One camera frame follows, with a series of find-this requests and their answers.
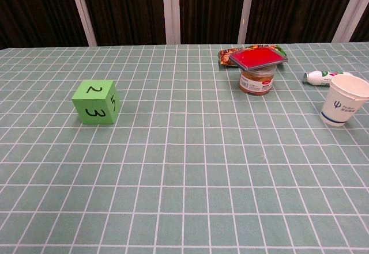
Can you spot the orange green snack packet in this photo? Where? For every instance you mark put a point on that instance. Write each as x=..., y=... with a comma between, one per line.
x=225, y=57

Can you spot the clear jar with red label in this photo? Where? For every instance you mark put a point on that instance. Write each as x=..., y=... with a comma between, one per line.
x=256, y=84

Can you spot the green white grid tablecloth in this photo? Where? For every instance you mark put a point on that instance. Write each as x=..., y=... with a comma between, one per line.
x=184, y=164

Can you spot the green numbered card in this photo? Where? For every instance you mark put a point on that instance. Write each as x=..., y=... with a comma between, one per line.
x=92, y=104

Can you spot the white partition frame post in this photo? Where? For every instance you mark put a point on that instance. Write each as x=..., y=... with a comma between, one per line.
x=350, y=12
x=83, y=15
x=246, y=12
x=170, y=12

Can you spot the white paper cup blue logo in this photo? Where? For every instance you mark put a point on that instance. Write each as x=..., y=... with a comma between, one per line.
x=337, y=107

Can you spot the small white drink bottle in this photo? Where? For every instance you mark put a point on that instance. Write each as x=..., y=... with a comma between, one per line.
x=317, y=77

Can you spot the red flat box grey rim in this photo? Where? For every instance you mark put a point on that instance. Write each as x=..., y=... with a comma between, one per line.
x=256, y=56

